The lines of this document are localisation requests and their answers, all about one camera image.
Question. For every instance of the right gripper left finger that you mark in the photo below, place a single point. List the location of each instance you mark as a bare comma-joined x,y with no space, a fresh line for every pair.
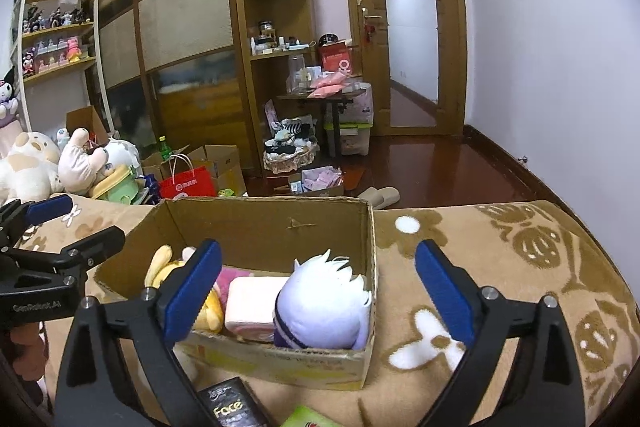
94,384

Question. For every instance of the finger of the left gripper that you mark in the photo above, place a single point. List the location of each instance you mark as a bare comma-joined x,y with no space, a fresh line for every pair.
87,253
17,216

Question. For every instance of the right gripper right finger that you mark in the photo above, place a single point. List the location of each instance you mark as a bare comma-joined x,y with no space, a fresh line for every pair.
543,387

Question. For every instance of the yellow bear plush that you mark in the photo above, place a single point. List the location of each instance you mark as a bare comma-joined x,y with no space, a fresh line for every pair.
188,301

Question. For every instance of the black Face tissue pack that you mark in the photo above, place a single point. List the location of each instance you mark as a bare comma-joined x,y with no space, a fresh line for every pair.
234,405

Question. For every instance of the pink swirl roll plush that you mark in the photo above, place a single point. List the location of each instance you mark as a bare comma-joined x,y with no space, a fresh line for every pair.
250,307

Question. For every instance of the green tissue pack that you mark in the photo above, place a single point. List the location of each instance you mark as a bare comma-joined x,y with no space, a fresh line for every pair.
306,417

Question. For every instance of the white-haired doll plush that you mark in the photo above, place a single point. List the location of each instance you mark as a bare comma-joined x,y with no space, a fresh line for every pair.
323,305

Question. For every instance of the person's left hand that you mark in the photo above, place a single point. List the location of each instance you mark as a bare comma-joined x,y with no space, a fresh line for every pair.
30,363

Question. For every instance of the large white cat plush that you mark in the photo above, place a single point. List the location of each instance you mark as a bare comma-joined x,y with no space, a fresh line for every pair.
30,172

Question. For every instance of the green yellow plush toy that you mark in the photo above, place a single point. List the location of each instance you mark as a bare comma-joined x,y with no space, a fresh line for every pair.
120,186

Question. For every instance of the beige floral blanket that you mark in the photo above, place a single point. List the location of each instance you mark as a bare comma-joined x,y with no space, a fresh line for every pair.
526,250

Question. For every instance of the green bottle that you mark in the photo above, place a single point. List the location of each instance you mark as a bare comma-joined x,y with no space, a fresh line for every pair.
165,149

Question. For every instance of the red paper shopping bag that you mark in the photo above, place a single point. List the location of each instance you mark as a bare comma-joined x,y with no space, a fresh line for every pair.
186,184

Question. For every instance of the brown cardboard box on floor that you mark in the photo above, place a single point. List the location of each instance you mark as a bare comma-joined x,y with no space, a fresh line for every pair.
222,163

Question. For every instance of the open cardboard box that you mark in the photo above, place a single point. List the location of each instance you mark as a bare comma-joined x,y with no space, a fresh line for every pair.
266,236

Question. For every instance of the white display shelf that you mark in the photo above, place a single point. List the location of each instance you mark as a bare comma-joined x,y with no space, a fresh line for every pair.
58,70

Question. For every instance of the beige slipper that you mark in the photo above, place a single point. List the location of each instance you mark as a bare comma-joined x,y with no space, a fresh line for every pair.
380,198

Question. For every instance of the wooden wardrobe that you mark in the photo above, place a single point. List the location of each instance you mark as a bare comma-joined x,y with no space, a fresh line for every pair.
172,69

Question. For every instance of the lace basket with items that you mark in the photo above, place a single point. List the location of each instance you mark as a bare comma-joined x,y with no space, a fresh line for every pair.
293,144

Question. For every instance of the small box of pink packets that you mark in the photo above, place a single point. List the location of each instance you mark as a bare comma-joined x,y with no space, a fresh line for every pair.
324,181

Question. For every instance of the small black side table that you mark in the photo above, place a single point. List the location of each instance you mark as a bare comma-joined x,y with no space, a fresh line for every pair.
325,106

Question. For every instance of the wooden corner shelf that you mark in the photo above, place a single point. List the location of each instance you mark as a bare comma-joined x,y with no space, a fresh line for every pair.
270,32

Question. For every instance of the clear storage bin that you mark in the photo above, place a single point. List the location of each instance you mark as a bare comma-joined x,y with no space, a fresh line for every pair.
355,116

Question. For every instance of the red box on table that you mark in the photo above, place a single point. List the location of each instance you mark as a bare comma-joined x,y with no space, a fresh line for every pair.
336,57

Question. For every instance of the wooden door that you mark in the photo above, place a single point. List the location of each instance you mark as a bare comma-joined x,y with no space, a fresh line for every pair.
414,55

